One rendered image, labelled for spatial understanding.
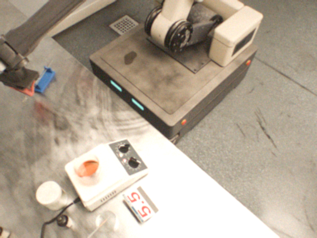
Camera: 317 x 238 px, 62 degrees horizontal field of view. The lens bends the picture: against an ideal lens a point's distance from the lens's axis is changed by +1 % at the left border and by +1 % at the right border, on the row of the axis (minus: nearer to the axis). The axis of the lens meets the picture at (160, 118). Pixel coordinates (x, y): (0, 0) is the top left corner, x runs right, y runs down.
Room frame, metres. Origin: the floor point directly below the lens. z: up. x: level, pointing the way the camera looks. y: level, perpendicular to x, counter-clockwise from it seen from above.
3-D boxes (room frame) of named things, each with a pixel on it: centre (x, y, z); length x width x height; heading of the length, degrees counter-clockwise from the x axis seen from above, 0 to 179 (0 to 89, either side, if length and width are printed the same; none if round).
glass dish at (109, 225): (0.12, 0.13, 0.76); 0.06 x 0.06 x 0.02
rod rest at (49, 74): (0.59, 0.43, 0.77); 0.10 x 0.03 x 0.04; 166
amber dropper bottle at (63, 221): (0.12, 0.23, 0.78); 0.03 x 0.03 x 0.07
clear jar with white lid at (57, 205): (0.18, 0.28, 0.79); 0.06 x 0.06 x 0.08
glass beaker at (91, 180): (0.22, 0.17, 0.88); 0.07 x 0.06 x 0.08; 144
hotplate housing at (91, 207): (0.25, 0.15, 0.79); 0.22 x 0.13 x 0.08; 129
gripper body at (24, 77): (0.52, 0.45, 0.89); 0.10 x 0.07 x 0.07; 76
